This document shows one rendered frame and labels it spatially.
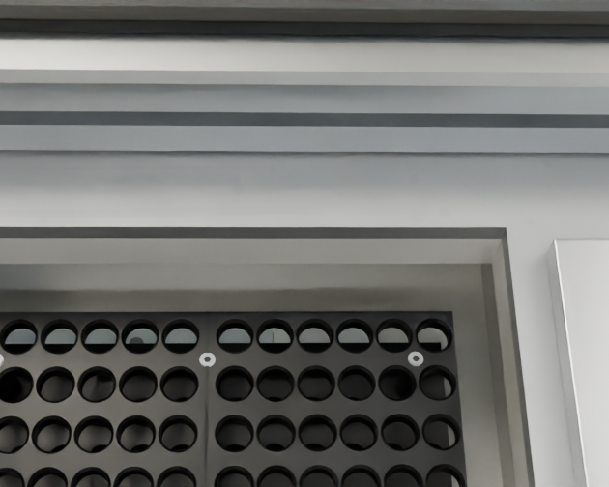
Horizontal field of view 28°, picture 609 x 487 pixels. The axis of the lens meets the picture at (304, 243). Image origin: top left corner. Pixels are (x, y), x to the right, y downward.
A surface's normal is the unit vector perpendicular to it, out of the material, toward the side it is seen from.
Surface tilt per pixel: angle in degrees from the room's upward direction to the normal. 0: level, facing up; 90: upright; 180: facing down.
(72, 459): 0
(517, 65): 0
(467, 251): 90
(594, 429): 0
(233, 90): 90
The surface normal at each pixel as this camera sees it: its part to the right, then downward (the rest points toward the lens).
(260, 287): 0.04, -0.46
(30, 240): 0.02, 0.89
